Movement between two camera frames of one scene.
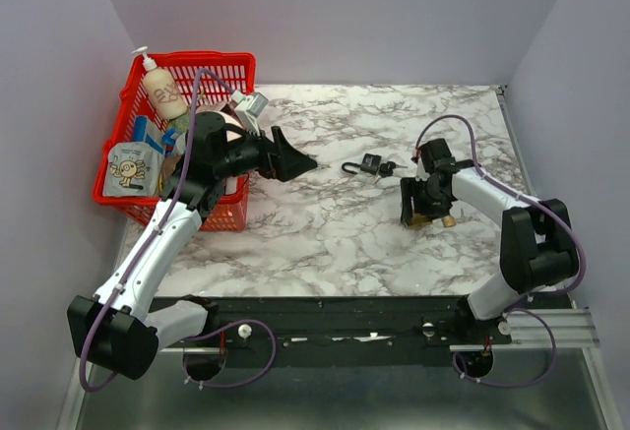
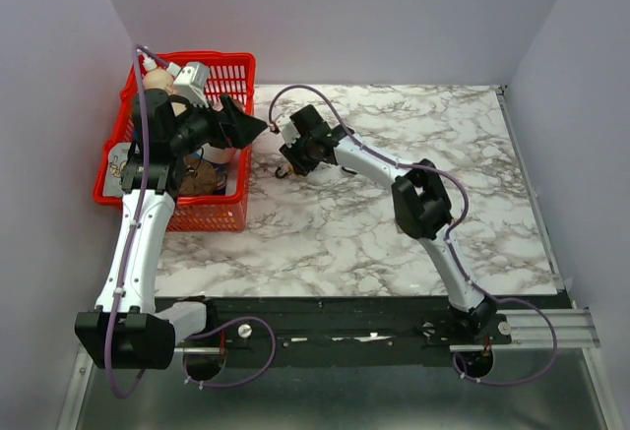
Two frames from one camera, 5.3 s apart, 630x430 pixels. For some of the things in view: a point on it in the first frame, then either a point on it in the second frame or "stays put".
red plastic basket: (237, 69) stays put
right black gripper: (409, 188) -> (300, 168)
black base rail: (345, 332) stays put
